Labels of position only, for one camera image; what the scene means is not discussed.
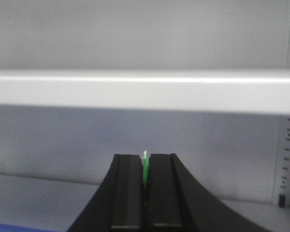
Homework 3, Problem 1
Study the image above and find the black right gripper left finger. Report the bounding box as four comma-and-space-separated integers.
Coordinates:
68, 154, 144, 232

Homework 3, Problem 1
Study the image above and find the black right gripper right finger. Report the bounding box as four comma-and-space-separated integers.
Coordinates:
147, 154, 266, 232

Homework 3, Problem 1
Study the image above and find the green plastic spoon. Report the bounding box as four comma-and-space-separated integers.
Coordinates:
143, 150, 149, 190

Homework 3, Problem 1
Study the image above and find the grey cabinet shelf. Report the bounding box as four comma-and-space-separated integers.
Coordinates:
0, 69, 290, 116

